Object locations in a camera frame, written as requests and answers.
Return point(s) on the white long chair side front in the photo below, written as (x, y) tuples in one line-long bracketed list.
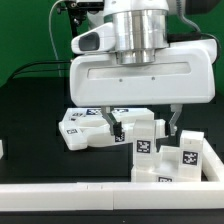
[(79, 138)]

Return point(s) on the white part at left edge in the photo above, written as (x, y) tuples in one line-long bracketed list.
[(1, 149)]

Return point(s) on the white chair back panel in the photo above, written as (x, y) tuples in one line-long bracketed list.
[(73, 113)]

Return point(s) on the white long chair side rear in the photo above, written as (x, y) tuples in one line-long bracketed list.
[(100, 118)]

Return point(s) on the white long chair side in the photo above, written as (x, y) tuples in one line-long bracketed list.
[(79, 138), (100, 118)]

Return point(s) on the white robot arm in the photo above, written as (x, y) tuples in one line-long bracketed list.
[(145, 52)]

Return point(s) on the black camera stand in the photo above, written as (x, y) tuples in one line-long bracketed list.
[(77, 11)]

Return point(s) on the white chair seat part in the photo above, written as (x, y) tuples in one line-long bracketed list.
[(161, 167)]

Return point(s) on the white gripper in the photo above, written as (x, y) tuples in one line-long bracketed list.
[(180, 74)]

